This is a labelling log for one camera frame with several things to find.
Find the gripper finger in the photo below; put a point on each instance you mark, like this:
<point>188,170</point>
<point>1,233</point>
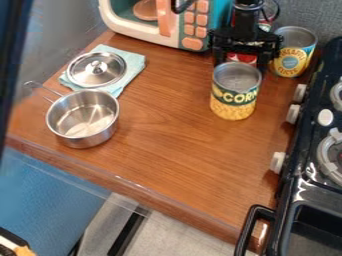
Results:
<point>218,57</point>
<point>265,60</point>

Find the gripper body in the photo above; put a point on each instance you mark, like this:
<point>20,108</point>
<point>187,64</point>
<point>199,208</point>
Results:
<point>245,40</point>

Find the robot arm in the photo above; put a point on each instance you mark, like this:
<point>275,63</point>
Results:
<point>246,15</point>

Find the red can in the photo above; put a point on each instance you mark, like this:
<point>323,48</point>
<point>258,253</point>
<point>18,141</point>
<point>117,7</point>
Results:
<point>242,58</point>

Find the yellow pineapple can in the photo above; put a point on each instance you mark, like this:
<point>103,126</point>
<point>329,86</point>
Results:
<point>294,55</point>

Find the yellow corn can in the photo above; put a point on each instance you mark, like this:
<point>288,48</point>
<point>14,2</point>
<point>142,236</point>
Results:
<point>234,96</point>

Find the silver pot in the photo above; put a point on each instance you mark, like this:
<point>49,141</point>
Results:
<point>82,118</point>

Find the toy microwave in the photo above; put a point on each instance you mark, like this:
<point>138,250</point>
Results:
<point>147,23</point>

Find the blue cloth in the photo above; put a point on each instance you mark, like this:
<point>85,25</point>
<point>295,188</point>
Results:
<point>133,61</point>

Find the silver lid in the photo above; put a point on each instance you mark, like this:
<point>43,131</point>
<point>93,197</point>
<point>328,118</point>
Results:
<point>96,69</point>

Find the toy stove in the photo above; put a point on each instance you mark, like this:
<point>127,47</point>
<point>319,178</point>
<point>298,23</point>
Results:
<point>311,186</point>

